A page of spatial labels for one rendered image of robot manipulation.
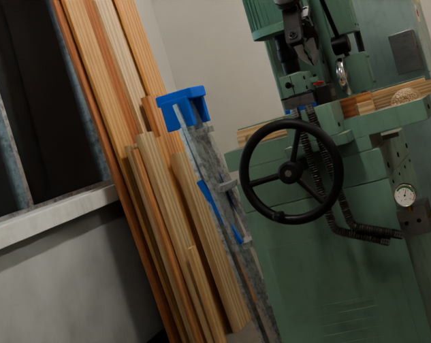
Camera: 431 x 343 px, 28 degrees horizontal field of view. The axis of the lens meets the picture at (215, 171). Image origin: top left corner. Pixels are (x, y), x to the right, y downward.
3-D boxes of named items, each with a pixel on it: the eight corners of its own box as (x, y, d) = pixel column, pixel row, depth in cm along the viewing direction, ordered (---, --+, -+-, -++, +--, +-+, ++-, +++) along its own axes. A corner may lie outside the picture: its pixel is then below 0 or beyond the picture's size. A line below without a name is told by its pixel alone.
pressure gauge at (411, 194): (397, 216, 233) (390, 187, 233) (400, 213, 237) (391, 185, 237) (421, 210, 231) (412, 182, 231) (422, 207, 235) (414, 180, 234)
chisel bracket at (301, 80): (286, 105, 257) (278, 78, 257) (297, 102, 271) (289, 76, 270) (309, 99, 255) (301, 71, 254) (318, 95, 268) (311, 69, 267)
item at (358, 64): (346, 96, 271) (336, 59, 271) (349, 94, 278) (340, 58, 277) (374, 87, 268) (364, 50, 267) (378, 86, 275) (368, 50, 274)
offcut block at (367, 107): (372, 111, 243) (368, 100, 243) (374, 111, 240) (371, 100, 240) (357, 116, 243) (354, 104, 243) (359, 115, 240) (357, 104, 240)
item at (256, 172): (242, 183, 253) (238, 170, 253) (261, 173, 273) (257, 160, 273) (372, 148, 239) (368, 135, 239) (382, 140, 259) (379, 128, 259)
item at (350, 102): (302, 130, 255) (297, 113, 255) (304, 129, 257) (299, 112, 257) (359, 114, 249) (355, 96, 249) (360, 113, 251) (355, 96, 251)
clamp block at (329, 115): (289, 148, 237) (280, 116, 237) (300, 142, 250) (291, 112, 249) (340, 133, 232) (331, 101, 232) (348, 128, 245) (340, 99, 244)
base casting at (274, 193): (243, 214, 255) (234, 184, 254) (289, 183, 308) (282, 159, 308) (389, 177, 239) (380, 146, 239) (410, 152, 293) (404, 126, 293)
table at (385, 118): (217, 177, 245) (212, 158, 245) (247, 163, 274) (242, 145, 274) (426, 122, 224) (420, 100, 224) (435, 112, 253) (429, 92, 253)
